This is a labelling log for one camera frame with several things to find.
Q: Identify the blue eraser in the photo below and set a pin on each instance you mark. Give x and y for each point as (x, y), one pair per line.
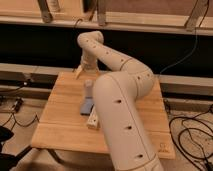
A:
(86, 106)

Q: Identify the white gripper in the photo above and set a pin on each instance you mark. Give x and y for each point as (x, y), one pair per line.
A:
(88, 62)

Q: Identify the white ceramic cup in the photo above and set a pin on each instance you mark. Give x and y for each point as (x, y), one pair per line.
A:
(88, 88)

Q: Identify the metal frame leg middle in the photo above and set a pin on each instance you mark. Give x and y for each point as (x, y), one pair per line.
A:
(101, 12)

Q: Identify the metal frame leg left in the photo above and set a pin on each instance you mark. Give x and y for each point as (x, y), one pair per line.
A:
(45, 13)

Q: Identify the metal frame leg right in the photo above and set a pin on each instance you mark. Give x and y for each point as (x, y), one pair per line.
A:
(197, 15)

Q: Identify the metal frame leg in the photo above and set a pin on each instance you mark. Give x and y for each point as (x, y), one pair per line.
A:
(45, 13)
(101, 12)
(197, 15)

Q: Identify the wooden table board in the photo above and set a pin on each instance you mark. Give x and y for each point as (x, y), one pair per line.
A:
(62, 127)

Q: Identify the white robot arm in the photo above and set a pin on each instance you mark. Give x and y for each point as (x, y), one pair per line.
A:
(114, 95)

